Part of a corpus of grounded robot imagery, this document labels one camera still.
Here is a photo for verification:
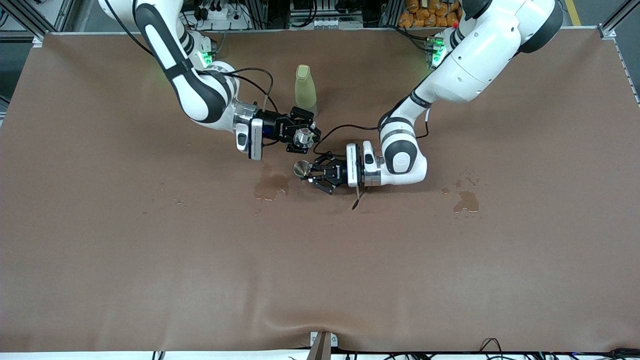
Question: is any clear glass beaker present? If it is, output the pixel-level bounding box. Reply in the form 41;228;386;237
292;127;315;149

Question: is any green sleeved glass bottle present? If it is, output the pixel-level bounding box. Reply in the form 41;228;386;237
294;64;319;118

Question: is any spilled liquid puddle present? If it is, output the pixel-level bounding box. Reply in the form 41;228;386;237
253;164;291;202
453;190;480;214

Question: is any brown table mat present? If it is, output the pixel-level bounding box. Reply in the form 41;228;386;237
0;27;640;353

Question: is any white power strip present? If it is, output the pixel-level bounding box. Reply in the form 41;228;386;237
200;6;251;31

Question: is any orange snack bags pile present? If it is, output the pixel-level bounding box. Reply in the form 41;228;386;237
398;0;466;28

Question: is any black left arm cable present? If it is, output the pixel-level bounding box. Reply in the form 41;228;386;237
313;97;431;211

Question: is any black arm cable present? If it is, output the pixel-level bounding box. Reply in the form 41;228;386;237
313;97;431;211
200;67;281;115

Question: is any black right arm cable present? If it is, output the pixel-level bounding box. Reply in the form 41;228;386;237
200;67;281;115

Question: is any metal table edge bracket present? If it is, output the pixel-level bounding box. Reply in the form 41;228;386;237
310;331;339;360

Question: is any black looped floor cable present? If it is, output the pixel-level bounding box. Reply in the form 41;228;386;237
480;338;503;360

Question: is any aluminium frame post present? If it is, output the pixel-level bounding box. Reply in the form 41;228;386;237
0;0;76;41
597;0;640;41

